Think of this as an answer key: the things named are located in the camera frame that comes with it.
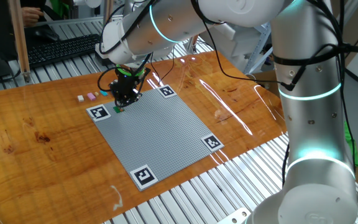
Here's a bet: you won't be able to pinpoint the bare person hand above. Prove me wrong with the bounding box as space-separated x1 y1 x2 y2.
21 6 45 28

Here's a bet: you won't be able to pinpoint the black keyboard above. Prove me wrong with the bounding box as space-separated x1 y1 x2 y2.
26 33 102 68

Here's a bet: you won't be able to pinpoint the wood pattern table mat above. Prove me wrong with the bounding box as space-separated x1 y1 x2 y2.
0 50 288 224

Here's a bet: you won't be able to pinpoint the dark green garment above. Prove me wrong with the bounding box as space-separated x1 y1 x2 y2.
48 0 71 19

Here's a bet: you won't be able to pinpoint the cardboard box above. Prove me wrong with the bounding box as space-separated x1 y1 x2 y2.
250 71 280 94

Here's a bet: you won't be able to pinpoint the grey Lego baseplate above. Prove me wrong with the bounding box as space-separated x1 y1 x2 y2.
85 84 225 192

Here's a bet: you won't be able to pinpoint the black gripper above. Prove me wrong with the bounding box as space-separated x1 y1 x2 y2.
109 72 145 109

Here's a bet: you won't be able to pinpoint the white foam blocks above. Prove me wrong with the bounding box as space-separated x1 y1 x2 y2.
206 23 265 65

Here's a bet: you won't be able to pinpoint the metal mounting plate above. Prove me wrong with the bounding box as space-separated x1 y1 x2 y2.
216 207 252 224

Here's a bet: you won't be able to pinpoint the bright green cloth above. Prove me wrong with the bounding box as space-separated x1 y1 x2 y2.
344 121 358 167

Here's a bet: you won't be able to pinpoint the green wrist mount ring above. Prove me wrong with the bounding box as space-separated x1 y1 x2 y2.
115 64 145 78

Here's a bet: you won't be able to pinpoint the pale metal shelf rack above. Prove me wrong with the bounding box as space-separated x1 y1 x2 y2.
244 23 275 74

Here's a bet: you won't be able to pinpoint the black computer mouse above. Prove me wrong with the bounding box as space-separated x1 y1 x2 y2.
33 24 61 43

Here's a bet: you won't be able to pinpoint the black white fiducial marker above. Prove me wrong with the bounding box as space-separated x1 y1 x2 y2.
86 105 112 122
129 164 159 191
201 133 225 152
158 84 177 99

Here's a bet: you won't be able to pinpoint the tan frame post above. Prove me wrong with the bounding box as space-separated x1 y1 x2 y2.
7 0 32 84

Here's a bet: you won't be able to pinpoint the brown wooden cabinet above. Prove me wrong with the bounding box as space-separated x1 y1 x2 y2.
331 0 358 66

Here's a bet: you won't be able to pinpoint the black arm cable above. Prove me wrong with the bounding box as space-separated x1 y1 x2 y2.
96 0 358 187

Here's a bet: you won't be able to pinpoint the silver metal post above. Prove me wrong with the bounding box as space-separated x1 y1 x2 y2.
103 0 114 22
185 34 200 54

